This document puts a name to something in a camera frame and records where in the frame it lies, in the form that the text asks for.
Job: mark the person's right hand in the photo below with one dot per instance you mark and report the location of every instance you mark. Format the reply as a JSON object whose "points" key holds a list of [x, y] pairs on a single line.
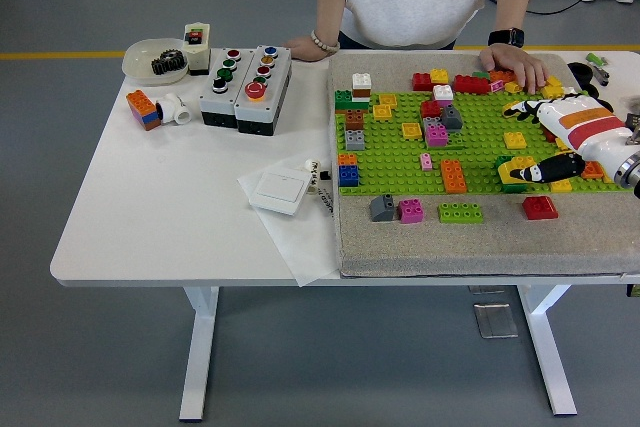
{"points": [[305, 49]]}

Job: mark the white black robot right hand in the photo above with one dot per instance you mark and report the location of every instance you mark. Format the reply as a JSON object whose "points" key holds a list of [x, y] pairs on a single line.
{"points": [[585, 127]]}

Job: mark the person's left hand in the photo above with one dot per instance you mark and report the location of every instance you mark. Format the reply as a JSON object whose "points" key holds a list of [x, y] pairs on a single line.
{"points": [[515, 61]]}

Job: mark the large yellow slope brick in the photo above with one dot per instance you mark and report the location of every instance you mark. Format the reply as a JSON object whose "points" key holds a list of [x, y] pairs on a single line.
{"points": [[515, 164]]}

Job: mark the red slope brick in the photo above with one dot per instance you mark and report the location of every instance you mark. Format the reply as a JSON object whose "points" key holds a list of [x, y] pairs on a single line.
{"points": [[540, 208]]}

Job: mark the green studded baseplate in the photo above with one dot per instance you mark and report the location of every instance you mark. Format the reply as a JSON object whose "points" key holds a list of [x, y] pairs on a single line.
{"points": [[480, 147]]}

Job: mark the person's right forearm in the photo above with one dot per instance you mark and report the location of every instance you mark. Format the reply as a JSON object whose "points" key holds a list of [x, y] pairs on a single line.
{"points": [[330, 7]]}

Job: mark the orange long brick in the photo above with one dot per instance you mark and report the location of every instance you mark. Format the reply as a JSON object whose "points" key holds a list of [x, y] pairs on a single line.
{"points": [[593, 170], [453, 177], [501, 78]]}

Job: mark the small yellow brick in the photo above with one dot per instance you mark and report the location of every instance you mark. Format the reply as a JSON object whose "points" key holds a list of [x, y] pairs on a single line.
{"points": [[554, 81], [552, 92], [505, 111], [561, 145], [512, 88]]}

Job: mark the small pink brick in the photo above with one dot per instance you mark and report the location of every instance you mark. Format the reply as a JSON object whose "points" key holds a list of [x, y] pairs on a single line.
{"points": [[496, 87], [426, 162]]}

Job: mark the red square brick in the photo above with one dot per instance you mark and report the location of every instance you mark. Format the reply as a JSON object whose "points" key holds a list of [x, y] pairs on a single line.
{"points": [[550, 136], [431, 109], [421, 81]]}

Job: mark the small green brick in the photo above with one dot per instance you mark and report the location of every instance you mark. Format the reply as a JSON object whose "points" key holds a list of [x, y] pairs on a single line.
{"points": [[480, 75]]}

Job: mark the small white brick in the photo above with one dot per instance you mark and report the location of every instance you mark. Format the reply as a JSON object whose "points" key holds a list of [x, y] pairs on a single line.
{"points": [[570, 91]]}

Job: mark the red long brick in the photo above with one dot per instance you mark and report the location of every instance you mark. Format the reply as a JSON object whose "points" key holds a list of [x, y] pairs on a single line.
{"points": [[471, 84]]}

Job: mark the dark green flat brick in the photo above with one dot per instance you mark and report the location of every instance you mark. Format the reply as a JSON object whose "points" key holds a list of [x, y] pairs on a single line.
{"points": [[344, 99]]}

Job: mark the yellow flat brick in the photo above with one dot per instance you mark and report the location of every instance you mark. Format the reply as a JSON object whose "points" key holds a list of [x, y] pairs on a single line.
{"points": [[561, 186]]}

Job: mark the white brown brick stack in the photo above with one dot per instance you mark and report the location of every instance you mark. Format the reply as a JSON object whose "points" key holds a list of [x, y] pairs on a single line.
{"points": [[362, 87]]}

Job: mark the white pink brick stack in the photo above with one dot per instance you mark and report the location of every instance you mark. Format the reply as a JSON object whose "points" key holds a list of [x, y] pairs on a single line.
{"points": [[443, 93]]}

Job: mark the dark grey slope brick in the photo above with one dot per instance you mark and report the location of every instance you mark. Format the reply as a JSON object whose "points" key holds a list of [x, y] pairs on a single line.
{"points": [[452, 119], [382, 208]]}

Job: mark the brown square brick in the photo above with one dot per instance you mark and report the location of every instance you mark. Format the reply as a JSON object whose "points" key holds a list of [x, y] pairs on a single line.
{"points": [[355, 120]]}

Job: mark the dark green thick brick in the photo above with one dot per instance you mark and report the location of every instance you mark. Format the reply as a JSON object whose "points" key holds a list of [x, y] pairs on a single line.
{"points": [[514, 189]]}

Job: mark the yellow square plate brick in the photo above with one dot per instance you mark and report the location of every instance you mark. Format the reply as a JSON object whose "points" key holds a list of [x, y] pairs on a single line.
{"points": [[412, 131], [382, 112], [387, 99]]}

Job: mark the green flat plate brick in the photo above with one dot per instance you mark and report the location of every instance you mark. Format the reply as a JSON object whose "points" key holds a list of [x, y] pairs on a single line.
{"points": [[456, 143]]}

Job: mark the light grey square brick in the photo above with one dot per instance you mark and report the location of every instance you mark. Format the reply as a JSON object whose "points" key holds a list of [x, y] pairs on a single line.
{"points": [[431, 123], [355, 140]]}

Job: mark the magenta square brick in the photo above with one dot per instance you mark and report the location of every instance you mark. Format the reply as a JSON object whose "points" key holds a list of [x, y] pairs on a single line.
{"points": [[411, 210], [436, 136]]}

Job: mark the small orange brick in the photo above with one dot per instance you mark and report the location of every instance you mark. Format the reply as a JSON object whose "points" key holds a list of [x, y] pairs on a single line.
{"points": [[347, 159]]}

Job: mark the blue square brick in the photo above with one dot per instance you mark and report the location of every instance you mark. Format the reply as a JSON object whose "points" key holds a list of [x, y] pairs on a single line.
{"points": [[348, 176]]}

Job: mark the orange blue purple brick stack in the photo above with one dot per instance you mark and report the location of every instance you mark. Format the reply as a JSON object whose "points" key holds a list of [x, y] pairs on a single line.
{"points": [[142, 104]]}

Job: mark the black wristwatch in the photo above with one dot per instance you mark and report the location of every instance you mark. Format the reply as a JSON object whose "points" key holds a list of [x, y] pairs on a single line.
{"points": [[507, 38]]}

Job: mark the small black device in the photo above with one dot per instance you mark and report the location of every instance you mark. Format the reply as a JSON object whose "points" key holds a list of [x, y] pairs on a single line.
{"points": [[633, 120]]}

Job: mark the silver grey tool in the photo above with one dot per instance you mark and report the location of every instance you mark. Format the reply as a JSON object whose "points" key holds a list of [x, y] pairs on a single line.
{"points": [[601, 76]]}

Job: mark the emergency stop control box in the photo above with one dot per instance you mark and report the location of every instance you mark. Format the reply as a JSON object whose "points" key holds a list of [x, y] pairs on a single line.
{"points": [[260, 109]]}

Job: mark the white labelled cylinder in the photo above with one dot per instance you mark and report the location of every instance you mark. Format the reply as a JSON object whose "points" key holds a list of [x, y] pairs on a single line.
{"points": [[312, 165]]}

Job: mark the black gears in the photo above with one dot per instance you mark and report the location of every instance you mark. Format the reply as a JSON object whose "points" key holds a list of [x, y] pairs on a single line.
{"points": [[167, 64]]}

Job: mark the white pipe tee fitting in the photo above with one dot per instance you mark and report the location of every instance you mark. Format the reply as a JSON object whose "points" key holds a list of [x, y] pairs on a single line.
{"points": [[175, 108]]}

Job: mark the lime green long plate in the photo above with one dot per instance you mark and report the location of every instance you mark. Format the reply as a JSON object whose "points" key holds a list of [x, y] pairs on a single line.
{"points": [[460, 212]]}

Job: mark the white printed label strip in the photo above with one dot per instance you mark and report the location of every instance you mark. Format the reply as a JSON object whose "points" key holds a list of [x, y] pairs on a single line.
{"points": [[324, 199]]}

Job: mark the grey-brown mat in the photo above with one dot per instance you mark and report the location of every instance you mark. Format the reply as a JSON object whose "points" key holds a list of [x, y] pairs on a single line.
{"points": [[475, 247]]}

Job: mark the white bowl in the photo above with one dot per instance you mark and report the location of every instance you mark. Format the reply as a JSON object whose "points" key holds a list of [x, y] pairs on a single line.
{"points": [[140, 54]]}

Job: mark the small dark green box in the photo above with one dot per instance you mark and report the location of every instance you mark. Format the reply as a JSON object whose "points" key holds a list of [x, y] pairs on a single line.
{"points": [[635, 291]]}

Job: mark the white paper sheet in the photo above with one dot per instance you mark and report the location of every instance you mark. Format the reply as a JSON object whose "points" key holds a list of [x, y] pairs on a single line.
{"points": [[300, 242]]}

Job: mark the metal floor plate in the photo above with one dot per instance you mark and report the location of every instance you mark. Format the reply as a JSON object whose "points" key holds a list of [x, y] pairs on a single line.
{"points": [[495, 319]]}

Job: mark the white table leg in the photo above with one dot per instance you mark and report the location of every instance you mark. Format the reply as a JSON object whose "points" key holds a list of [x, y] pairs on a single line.
{"points": [[550, 347], [200, 347]]}

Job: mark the cream switch box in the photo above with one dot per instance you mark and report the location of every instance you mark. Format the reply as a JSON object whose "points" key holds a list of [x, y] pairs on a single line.
{"points": [[196, 54]]}

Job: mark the white wall switch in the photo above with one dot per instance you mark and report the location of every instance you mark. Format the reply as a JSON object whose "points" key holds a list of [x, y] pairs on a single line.
{"points": [[280, 189]]}

